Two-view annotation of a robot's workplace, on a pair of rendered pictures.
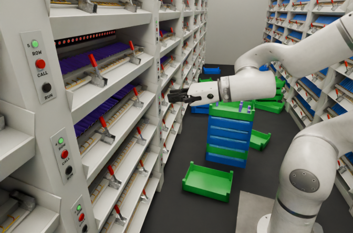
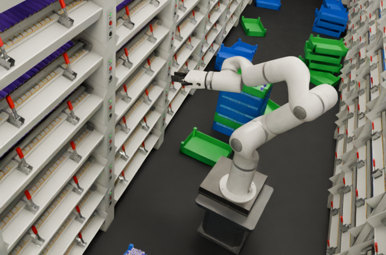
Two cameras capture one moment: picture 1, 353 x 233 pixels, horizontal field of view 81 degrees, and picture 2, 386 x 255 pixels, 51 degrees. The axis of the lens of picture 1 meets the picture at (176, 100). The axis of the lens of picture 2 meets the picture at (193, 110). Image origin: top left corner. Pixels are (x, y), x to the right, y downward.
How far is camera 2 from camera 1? 1.23 m
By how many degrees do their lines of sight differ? 14
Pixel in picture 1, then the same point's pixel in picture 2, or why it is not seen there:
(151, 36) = (169, 13)
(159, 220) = (153, 171)
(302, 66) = (247, 81)
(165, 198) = (162, 155)
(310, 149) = (246, 129)
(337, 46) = (260, 77)
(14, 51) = (104, 66)
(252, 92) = (225, 88)
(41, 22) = (113, 50)
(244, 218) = (215, 172)
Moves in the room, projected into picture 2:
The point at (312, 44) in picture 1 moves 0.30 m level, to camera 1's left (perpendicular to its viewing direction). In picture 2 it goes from (252, 72) to (180, 59)
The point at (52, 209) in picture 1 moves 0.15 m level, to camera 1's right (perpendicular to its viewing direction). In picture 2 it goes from (101, 132) to (135, 139)
